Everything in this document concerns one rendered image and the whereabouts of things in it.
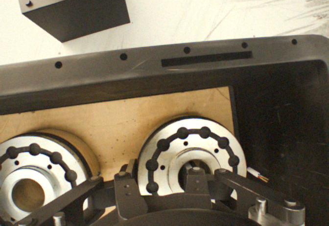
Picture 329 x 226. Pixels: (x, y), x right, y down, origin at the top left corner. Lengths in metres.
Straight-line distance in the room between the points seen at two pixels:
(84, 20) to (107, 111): 0.18
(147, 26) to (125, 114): 0.21
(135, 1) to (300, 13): 0.36
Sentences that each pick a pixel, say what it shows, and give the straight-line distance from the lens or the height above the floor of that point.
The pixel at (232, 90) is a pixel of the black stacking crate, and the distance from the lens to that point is 0.20.
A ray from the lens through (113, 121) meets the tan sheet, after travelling 0.18.
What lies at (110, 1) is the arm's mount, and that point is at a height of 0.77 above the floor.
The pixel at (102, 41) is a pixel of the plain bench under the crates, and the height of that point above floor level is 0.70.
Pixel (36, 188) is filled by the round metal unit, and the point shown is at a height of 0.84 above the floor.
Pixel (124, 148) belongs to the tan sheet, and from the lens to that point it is 0.18.
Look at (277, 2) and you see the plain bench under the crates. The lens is 0.47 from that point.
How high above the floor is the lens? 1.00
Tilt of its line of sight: 85 degrees down
